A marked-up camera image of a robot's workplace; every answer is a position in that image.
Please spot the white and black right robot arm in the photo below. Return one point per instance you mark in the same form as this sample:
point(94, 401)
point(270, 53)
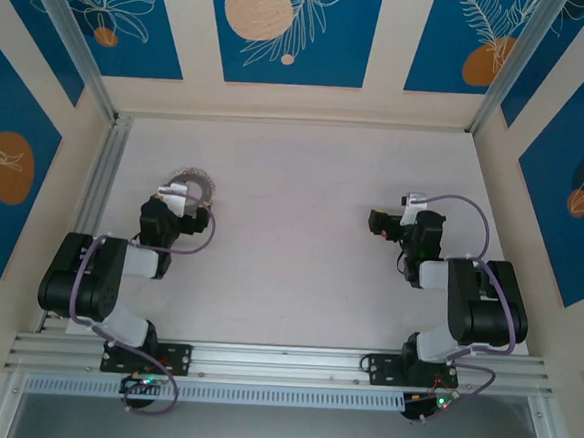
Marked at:
point(486, 303)

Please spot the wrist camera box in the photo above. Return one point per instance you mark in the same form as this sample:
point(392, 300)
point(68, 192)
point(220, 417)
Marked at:
point(413, 202)
point(176, 196)

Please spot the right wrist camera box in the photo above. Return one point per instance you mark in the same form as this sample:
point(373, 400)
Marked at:
point(413, 202)

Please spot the blue floral wall panel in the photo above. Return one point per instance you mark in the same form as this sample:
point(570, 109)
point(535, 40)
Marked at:
point(34, 35)
point(549, 197)
point(150, 18)
point(435, 38)
point(543, 71)
point(333, 56)
point(24, 110)

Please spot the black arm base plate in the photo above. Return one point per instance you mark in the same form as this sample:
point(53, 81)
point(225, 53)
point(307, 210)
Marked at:
point(382, 368)
point(179, 359)

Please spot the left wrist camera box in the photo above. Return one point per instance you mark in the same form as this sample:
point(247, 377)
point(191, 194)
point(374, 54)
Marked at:
point(176, 196)

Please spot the aluminium frame post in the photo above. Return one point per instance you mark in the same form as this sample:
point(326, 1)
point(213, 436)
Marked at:
point(69, 38)
point(513, 59)

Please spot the aluminium side rail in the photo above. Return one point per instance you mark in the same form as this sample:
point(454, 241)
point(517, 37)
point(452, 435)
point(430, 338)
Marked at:
point(107, 166)

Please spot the aluminium frame bar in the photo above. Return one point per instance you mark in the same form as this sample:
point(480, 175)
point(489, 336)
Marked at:
point(545, 437)
point(0, 409)

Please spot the small circuit board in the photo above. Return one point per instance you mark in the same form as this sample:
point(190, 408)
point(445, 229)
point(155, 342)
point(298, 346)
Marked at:
point(142, 383)
point(432, 404)

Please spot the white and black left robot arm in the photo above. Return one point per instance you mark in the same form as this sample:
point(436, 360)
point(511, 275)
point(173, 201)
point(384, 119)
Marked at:
point(92, 275)

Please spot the long aluminium mounting rail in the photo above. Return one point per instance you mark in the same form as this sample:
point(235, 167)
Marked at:
point(282, 361)

